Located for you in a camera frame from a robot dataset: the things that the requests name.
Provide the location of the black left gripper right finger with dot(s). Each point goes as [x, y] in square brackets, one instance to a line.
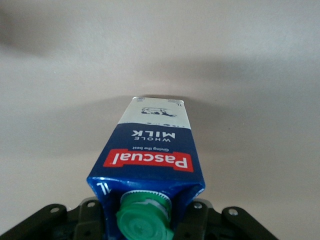
[225, 225]

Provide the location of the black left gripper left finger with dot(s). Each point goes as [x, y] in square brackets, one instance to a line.
[50, 225]

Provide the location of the blue white milk carton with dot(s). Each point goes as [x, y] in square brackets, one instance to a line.
[150, 150]

